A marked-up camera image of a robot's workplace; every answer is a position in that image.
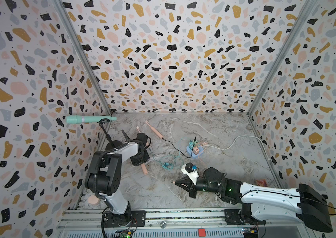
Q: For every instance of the blue power strip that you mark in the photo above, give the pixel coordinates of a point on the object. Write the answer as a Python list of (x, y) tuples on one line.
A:
[(192, 155)]

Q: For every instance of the teal charger cube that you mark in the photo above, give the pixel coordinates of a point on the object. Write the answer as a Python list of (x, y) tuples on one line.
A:
[(190, 145)]

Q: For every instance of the pink toothbrush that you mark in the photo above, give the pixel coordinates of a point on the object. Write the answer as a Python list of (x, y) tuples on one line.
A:
[(144, 169), (139, 130), (155, 131)]

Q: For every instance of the red button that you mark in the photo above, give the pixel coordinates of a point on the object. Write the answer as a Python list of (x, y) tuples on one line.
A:
[(201, 233)]

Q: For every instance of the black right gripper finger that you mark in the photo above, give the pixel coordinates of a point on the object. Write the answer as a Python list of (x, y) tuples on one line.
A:
[(185, 186), (184, 180)]

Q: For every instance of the metal base rail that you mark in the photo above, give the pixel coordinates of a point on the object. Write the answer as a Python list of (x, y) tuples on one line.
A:
[(177, 223)]

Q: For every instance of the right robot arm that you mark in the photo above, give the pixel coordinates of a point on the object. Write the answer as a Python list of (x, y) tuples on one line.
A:
[(259, 203)]

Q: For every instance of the pink charger cube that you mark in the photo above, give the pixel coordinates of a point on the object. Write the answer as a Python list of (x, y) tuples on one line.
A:
[(196, 150)]

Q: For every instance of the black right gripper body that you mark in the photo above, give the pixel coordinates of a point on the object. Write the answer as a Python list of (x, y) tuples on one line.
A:
[(194, 189)]

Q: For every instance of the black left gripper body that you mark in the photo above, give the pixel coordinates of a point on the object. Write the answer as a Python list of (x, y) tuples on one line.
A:
[(142, 159)]

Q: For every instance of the mint green microphone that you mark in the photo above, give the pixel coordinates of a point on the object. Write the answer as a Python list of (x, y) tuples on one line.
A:
[(87, 119)]

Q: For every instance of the red smartphone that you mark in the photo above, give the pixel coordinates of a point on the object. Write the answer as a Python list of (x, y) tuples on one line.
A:
[(261, 182)]

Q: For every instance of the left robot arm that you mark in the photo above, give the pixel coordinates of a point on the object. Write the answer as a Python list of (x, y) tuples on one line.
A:
[(104, 177)]

